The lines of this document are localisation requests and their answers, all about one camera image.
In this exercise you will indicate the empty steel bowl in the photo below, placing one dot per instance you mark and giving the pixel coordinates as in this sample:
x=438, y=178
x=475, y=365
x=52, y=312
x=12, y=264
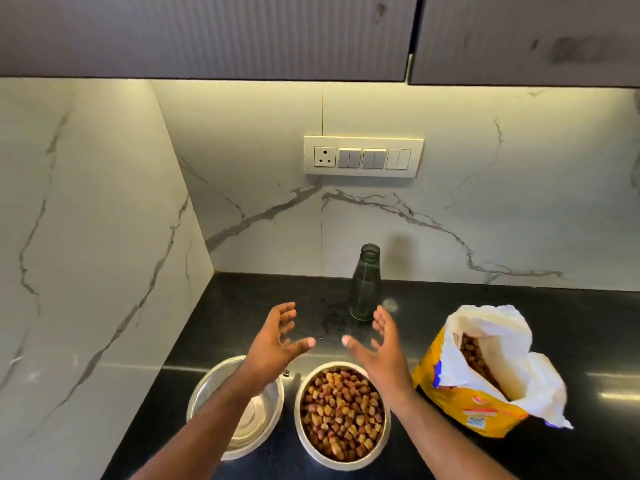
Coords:
x=260, y=419

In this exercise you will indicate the person's left forearm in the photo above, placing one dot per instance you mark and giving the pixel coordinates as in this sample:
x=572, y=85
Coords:
x=210, y=429

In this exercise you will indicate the person's right forearm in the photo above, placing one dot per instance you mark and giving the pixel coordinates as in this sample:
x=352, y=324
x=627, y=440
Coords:
x=440, y=439

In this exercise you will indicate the steel bowl with kibble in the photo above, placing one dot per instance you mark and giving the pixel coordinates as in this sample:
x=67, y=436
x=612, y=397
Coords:
x=305, y=444

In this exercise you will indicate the white wall switch panel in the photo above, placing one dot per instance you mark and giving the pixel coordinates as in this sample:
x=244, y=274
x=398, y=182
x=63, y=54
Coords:
x=362, y=155

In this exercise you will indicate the heap of brown pet kibble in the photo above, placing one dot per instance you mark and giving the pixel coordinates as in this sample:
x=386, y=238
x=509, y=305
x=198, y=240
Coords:
x=340, y=414

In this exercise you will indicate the person's left hand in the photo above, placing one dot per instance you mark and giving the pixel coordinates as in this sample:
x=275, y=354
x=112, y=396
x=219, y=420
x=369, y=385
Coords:
x=267, y=355

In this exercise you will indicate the kibble inside bag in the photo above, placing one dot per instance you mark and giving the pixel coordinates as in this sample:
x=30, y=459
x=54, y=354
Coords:
x=475, y=359

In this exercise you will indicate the person's left thumb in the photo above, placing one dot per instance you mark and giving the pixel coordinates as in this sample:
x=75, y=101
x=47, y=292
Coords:
x=301, y=346

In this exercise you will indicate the wide grey cabinet door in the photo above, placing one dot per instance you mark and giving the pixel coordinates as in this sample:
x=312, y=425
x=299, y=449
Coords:
x=200, y=34

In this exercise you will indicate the clear glass bottle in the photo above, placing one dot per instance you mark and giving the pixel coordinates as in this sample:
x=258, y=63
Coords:
x=365, y=289

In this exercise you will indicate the yellow pet food bag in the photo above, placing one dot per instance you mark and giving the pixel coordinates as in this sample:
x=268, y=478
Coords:
x=465, y=399

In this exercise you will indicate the person's right thumb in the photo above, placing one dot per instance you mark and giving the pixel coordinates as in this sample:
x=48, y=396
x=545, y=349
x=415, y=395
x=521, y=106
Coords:
x=356, y=347

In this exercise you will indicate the person's right hand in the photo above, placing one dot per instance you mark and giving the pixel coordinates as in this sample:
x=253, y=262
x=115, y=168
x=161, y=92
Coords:
x=387, y=364

